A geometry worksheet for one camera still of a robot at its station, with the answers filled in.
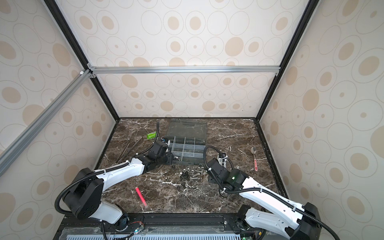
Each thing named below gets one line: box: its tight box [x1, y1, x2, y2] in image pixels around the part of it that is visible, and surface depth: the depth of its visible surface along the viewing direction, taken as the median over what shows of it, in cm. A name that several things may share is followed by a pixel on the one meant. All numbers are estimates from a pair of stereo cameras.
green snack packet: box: [147, 131, 157, 140], surface depth 111 cm
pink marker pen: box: [135, 187, 148, 208], surface depth 83 cm
